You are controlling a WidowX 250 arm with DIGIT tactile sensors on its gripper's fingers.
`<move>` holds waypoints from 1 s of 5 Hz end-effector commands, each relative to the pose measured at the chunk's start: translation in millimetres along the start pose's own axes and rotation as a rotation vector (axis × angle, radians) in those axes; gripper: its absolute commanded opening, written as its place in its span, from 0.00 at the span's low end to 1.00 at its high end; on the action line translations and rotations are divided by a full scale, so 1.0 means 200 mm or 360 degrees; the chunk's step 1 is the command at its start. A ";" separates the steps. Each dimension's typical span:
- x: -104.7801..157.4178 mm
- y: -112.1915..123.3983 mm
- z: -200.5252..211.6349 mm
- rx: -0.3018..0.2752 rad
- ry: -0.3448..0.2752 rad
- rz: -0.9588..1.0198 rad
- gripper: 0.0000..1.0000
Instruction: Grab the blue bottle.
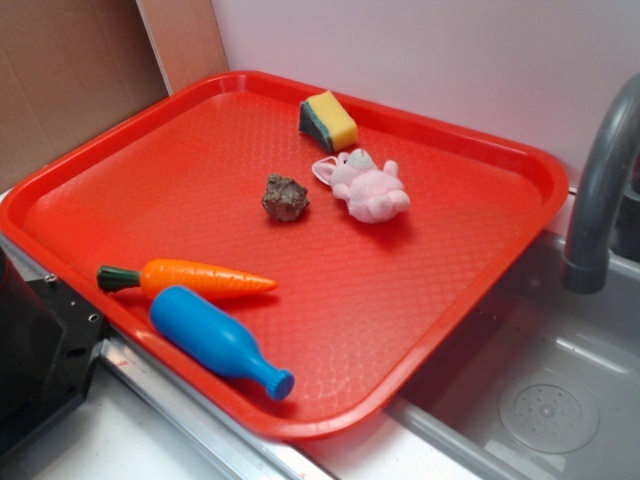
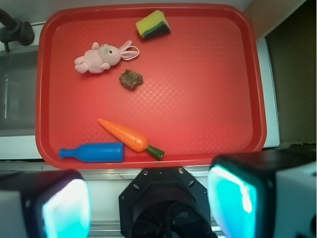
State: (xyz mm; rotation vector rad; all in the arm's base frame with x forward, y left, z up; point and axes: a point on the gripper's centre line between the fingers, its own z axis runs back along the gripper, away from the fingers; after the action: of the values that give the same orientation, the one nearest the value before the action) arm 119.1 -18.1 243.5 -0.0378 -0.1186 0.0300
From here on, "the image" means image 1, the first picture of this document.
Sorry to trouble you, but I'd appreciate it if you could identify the red plastic tray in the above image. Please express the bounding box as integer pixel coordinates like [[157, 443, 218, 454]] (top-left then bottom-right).
[[1, 72, 569, 440]]

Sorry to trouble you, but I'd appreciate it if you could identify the grey toy sink basin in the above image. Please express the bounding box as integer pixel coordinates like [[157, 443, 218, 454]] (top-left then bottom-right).
[[388, 234, 639, 479]]

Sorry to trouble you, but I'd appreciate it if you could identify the orange plastic toy carrot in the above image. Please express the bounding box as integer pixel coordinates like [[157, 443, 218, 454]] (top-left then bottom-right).
[[96, 259, 278, 300]]

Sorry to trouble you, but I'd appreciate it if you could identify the brown rock lump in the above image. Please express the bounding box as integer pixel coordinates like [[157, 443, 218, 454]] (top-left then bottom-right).
[[262, 173, 310, 223]]

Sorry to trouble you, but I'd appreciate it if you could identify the pink plush bunny toy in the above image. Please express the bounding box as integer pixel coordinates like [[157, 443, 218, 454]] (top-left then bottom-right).
[[312, 148, 411, 224]]

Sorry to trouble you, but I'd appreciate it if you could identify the blue plastic toy bottle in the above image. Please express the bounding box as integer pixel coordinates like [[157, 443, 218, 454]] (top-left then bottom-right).
[[150, 286, 295, 401]]

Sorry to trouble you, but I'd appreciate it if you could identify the yellow and green sponge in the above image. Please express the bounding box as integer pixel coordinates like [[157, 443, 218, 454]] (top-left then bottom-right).
[[298, 91, 359, 153]]

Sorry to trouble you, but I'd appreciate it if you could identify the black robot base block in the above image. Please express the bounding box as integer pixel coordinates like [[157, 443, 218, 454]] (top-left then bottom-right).
[[1, 253, 106, 461]]

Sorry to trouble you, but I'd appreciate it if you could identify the brown cardboard panel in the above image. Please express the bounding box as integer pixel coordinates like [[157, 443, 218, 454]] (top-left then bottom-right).
[[1, 1, 228, 190]]

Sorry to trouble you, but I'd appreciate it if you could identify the grey toy faucet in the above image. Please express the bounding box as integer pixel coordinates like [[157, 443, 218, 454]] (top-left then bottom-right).
[[561, 75, 639, 294]]

